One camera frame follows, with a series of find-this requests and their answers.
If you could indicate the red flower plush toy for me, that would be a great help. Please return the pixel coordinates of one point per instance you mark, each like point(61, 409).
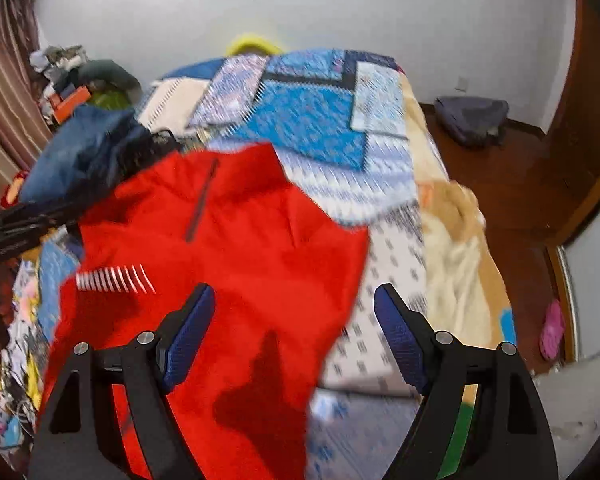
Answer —
point(15, 190)

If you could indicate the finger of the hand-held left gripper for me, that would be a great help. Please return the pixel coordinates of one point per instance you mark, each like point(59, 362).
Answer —
point(95, 190)

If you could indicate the heap of papers and cloths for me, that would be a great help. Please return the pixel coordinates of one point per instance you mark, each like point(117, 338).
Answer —
point(20, 360)

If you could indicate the folded blue jeans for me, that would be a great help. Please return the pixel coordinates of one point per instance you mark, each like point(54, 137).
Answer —
point(80, 145)

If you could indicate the red zip jacket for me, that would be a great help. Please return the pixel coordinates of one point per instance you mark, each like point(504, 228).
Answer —
point(240, 260)

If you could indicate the pink slipper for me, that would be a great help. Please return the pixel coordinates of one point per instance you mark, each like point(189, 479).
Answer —
point(552, 330)

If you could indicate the striped pink brown curtain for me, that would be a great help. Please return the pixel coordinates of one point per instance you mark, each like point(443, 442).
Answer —
point(5, 100)

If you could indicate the beige fleece blanket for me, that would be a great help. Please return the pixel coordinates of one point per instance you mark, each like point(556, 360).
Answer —
point(460, 260)

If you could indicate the orange box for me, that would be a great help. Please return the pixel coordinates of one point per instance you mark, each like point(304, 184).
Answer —
point(70, 105)

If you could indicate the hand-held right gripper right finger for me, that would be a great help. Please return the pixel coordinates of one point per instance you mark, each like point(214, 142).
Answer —
point(402, 340)

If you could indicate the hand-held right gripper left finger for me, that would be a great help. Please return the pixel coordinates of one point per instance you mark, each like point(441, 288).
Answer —
point(190, 335)

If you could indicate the pile of mixed clutter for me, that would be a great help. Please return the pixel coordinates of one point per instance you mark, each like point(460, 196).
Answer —
point(55, 65)

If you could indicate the white wall socket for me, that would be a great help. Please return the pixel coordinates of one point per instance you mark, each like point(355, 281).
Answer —
point(462, 84)

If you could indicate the grey bag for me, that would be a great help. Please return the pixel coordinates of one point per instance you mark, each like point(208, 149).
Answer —
point(472, 117)

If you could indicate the blue patchwork bed cover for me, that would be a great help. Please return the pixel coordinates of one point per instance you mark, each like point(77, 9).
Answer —
point(320, 130)

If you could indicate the yellow foam tube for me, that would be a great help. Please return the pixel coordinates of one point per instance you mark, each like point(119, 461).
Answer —
point(252, 42)

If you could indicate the green patterned cloth cover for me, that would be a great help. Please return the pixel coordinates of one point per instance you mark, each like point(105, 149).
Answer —
point(110, 99)

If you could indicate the brown wooden door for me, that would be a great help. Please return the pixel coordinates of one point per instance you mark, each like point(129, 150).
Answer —
point(585, 120)

